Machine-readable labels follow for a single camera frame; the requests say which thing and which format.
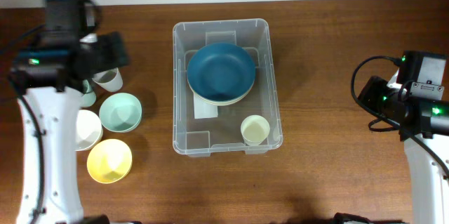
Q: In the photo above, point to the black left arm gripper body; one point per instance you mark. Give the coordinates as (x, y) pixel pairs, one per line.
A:
(103, 57)

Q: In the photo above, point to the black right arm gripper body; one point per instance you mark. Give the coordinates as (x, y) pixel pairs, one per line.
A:
(379, 97)

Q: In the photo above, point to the grey translucent plastic cup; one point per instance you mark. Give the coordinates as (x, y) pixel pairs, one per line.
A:
(109, 80)

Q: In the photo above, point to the green plastic cup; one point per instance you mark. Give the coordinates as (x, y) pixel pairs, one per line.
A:
(89, 97)

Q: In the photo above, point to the green plastic bowl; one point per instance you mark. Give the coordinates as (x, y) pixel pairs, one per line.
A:
(120, 113)

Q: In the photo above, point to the white plastic bowl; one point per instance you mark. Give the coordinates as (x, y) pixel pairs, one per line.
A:
(88, 130)

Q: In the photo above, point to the yellow plastic bowl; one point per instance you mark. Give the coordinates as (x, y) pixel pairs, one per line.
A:
(109, 161)

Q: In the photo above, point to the beige bowl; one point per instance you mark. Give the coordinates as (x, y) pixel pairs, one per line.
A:
(222, 103)
(219, 90)

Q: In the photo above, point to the blue plastic bowl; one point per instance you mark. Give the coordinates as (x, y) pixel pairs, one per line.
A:
(221, 72)

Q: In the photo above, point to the clear plastic storage container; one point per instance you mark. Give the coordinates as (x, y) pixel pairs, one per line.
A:
(202, 137)

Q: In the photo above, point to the cream plastic cup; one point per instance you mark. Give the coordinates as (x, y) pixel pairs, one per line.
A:
(254, 130)

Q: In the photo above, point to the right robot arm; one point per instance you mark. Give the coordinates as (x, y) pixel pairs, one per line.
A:
(425, 140)

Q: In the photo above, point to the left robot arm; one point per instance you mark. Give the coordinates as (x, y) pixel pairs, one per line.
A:
(47, 77)

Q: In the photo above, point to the white label in container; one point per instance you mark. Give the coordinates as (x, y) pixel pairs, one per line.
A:
(204, 110)

